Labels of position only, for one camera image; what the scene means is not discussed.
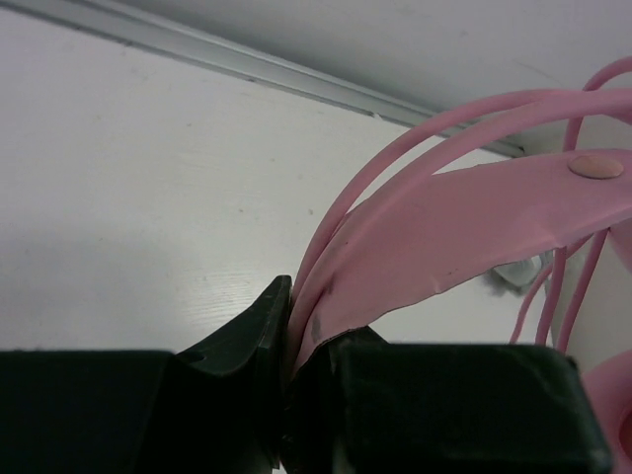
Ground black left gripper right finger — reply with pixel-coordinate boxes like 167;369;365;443
283;328;614;473

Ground aluminium table frame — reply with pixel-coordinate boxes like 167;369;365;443
1;0;438;126

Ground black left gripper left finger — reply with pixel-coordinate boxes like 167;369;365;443
1;276;291;473

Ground white grey headphones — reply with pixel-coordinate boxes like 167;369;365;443
482;253;551;296

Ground pink headphones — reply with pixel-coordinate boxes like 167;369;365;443
284;58;631;473

